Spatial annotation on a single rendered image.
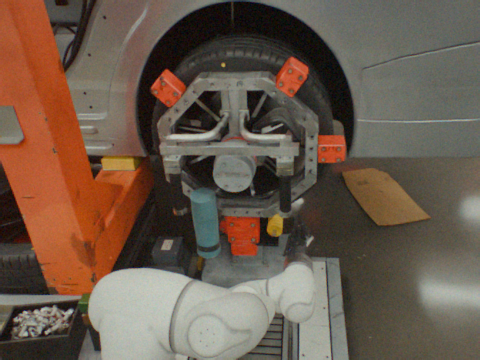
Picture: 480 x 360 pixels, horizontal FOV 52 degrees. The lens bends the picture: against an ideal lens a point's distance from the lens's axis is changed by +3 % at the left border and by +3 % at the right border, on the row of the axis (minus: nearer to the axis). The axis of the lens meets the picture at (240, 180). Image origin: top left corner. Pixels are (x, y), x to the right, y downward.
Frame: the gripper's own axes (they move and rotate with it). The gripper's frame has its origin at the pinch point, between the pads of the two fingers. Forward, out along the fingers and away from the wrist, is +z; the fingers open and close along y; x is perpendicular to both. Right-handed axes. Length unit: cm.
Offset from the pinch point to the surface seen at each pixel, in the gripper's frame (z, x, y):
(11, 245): 0, 68, -86
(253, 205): 13.5, 10.4, -13.7
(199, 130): 19.6, 44.1, -7.1
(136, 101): 25, 67, -17
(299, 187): 9.2, 6.1, 6.3
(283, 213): -13.1, 12.9, 6.1
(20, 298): -16, 53, -87
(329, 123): 17.7, 13.7, 27.8
